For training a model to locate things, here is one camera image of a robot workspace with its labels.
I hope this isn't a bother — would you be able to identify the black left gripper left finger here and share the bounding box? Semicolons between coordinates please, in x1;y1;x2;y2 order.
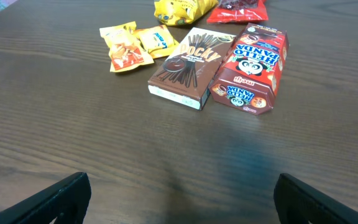
0;172;91;224

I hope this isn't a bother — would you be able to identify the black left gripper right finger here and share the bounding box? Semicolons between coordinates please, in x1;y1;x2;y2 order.
273;173;358;224

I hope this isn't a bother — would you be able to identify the brown Pocky box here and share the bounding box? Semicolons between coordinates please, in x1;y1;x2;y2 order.
148;27;235;110

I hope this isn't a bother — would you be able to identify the red Hacks candy bag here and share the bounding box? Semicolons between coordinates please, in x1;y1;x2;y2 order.
207;0;269;23

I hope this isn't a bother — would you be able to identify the yellow snack bag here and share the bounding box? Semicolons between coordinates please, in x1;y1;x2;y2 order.
154;0;219;26

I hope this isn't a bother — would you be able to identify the red Hello Panda box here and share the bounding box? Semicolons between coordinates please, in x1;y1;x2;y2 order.
209;23;290;114

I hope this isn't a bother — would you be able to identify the orange yellow candy packet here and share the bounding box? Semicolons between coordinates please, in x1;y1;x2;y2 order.
99;21;154;73

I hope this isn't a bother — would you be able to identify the yellow blue candy packet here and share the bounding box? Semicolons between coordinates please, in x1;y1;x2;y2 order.
134;25;179;58

